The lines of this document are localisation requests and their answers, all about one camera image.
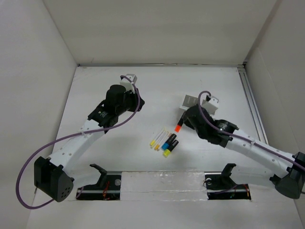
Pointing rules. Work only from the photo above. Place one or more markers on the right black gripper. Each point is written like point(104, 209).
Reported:
point(188, 122)

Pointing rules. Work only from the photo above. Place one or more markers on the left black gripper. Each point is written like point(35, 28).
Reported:
point(135, 98)

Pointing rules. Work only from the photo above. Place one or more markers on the orange cap black marker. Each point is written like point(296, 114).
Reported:
point(179, 125)

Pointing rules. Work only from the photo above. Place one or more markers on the pink cap white pen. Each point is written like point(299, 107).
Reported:
point(164, 141)

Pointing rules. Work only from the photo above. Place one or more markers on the blue cap black marker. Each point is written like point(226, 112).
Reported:
point(169, 140)

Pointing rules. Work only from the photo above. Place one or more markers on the yellow-green cap black marker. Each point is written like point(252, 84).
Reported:
point(170, 148)

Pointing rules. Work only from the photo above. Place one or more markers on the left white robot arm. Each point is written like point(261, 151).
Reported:
point(55, 175)

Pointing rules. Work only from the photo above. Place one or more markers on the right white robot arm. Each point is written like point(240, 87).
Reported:
point(289, 170)

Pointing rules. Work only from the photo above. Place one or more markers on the white slotted desk organizer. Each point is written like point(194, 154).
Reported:
point(188, 102)

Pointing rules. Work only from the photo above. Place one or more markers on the orange-yellow cap white pen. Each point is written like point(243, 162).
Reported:
point(159, 140)

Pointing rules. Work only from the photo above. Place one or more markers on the yellow cap white pen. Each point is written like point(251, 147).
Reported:
point(156, 138)

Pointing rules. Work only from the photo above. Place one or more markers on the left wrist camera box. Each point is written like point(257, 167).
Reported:
point(128, 81)

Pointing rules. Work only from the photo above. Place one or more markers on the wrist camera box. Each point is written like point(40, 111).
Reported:
point(210, 104)
point(128, 81)

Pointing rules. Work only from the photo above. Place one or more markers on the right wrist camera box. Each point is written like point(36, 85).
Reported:
point(210, 104)

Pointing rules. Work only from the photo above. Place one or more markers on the aluminium rail right side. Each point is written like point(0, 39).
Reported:
point(252, 104)

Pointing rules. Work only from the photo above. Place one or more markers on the front metal rail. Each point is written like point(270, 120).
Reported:
point(160, 186)

